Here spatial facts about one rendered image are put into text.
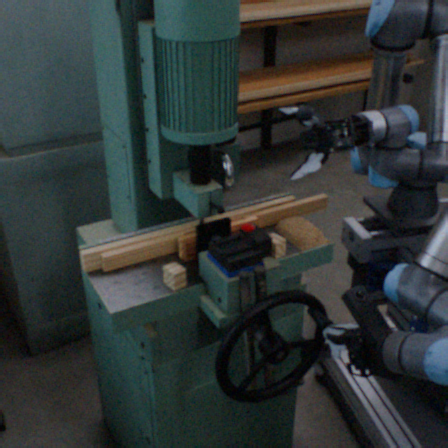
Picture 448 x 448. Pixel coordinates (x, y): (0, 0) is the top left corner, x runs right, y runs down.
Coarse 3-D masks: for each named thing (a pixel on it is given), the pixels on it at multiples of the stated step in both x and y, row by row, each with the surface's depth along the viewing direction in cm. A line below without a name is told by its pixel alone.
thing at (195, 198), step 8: (176, 176) 143; (184, 176) 142; (176, 184) 144; (184, 184) 139; (192, 184) 138; (208, 184) 138; (216, 184) 138; (176, 192) 145; (184, 192) 141; (192, 192) 136; (200, 192) 134; (208, 192) 135; (216, 192) 136; (184, 200) 142; (192, 200) 137; (200, 200) 135; (208, 200) 136; (216, 200) 138; (192, 208) 139; (200, 208) 136; (208, 208) 137; (200, 216) 137
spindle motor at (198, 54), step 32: (160, 0) 113; (192, 0) 110; (224, 0) 112; (160, 32) 117; (192, 32) 113; (224, 32) 115; (160, 64) 122; (192, 64) 117; (224, 64) 119; (160, 96) 126; (192, 96) 120; (224, 96) 122; (192, 128) 123; (224, 128) 126
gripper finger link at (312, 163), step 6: (306, 156) 130; (312, 156) 129; (318, 156) 129; (306, 162) 129; (312, 162) 128; (318, 162) 127; (300, 168) 128; (306, 168) 128; (312, 168) 126; (318, 168) 125; (294, 174) 127; (300, 174) 128
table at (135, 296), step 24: (144, 264) 139; (192, 264) 139; (288, 264) 143; (312, 264) 147; (96, 288) 130; (120, 288) 130; (144, 288) 130; (168, 288) 130; (192, 288) 131; (120, 312) 124; (144, 312) 127; (168, 312) 130; (216, 312) 128; (240, 312) 128
